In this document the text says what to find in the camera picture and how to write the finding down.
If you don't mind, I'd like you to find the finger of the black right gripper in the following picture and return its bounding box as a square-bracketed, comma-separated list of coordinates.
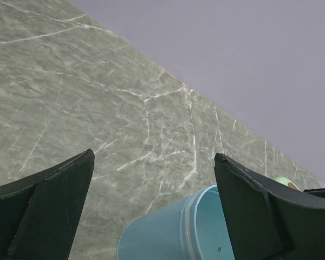
[303, 188, 325, 198]

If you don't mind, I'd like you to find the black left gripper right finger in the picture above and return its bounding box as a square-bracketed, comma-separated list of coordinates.
[214, 153, 325, 259]

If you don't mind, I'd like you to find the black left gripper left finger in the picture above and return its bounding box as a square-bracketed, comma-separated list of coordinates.
[0, 149, 94, 259]

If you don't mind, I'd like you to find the green lid with brown handle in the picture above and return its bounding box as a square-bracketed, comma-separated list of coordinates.
[274, 177, 300, 191]

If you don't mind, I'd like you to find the blue plastic container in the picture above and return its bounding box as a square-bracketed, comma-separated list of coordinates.
[116, 185, 234, 260]

